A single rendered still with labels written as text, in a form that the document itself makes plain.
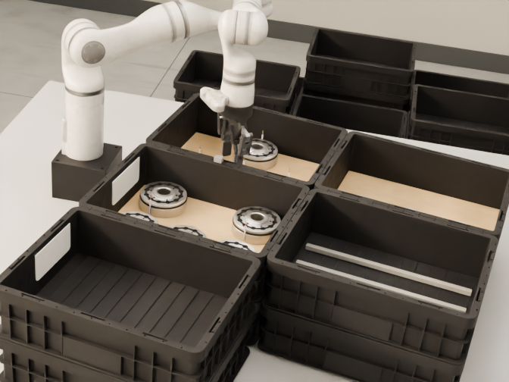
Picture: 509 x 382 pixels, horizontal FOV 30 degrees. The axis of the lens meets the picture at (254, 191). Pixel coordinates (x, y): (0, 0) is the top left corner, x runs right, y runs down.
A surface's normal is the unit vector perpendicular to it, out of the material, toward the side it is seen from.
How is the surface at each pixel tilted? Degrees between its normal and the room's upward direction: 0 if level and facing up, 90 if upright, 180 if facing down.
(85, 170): 90
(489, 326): 0
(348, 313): 90
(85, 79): 19
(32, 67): 0
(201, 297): 0
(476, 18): 90
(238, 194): 90
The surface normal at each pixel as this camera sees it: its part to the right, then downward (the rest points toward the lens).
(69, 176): -0.18, 0.50
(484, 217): 0.09, -0.85
